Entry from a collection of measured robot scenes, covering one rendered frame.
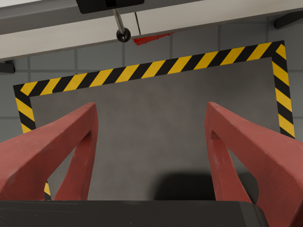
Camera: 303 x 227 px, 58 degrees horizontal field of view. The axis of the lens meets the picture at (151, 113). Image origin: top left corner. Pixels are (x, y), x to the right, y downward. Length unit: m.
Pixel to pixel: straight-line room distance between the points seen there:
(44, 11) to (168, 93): 0.89
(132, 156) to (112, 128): 0.15
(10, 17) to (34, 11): 0.03
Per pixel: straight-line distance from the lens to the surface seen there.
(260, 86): 1.26
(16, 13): 0.35
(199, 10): 0.62
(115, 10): 0.23
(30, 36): 0.64
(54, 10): 0.33
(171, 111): 1.18
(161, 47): 1.18
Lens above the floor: 1.17
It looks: 84 degrees down
